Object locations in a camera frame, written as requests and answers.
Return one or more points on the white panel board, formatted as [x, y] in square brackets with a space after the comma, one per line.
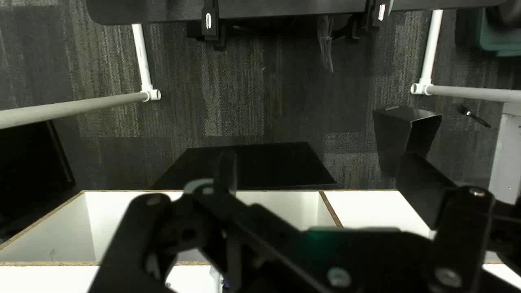
[507, 156]

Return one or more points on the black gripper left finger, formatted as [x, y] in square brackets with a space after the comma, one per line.
[157, 244]

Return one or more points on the black desk top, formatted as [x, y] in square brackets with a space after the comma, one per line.
[283, 8]

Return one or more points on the black clamp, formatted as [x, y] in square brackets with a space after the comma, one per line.
[209, 24]
[375, 16]

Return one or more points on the white plastic pipe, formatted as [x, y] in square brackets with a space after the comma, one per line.
[478, 93]
[143, 58]
[431, 49]
[66, 107]

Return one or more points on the white shelf cabinet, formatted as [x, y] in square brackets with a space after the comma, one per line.
[66, 233]

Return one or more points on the green plastic box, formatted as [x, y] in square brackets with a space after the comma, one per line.
[502, 42]

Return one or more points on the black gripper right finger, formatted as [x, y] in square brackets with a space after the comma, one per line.
[465, 237]

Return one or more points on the small black tool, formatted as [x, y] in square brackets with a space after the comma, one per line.
[468, 112]

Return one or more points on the black angular stand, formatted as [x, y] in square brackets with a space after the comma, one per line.
[401, 130]

